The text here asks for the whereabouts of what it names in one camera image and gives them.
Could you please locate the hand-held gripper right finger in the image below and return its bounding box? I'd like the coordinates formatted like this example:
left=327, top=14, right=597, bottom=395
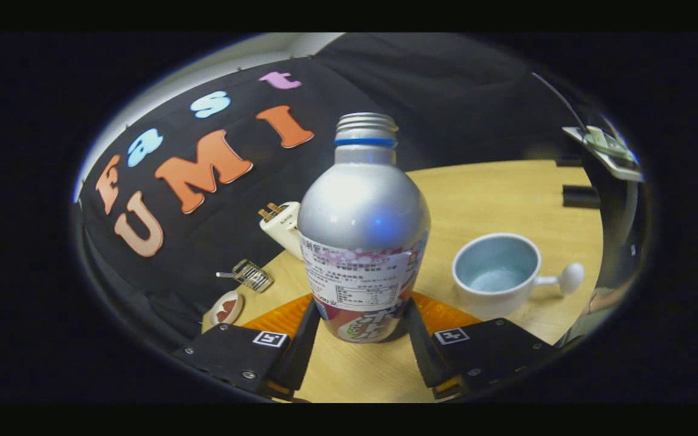
left=404, top=297, right=559, bottom=397

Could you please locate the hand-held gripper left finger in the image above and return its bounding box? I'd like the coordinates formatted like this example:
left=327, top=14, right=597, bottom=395
left=171, top=297, right=321, bottom=401

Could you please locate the white cup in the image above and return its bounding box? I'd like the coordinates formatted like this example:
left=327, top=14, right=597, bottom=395
left=452, top=233, right=585, bottom=320

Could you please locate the silver juice bottle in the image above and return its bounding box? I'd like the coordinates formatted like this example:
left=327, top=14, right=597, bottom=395
left=297, top=113, right=431, bottom=345

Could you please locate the white plate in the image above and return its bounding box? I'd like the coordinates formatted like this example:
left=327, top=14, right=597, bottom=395
left=210, top=291, right=245, bottom=326

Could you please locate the glass jar with spoon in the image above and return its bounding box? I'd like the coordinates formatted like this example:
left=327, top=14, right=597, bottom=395
left=216, top=259, right=274, bottom=294

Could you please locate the white toaster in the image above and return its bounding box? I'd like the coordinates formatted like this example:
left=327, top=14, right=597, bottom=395
left=258, top=202, right=302, bottom=261

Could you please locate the wooden table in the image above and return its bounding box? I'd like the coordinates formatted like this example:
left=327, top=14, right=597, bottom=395
left=202, top=159, right=604, bottom=403

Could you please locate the black backdrop cloth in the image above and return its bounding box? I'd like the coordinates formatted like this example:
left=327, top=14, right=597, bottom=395
left=76, top=33, right=604, bottom=358

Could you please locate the white device with cable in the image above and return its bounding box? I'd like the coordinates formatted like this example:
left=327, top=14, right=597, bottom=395
left=562, top=125, right=645, bottom=182

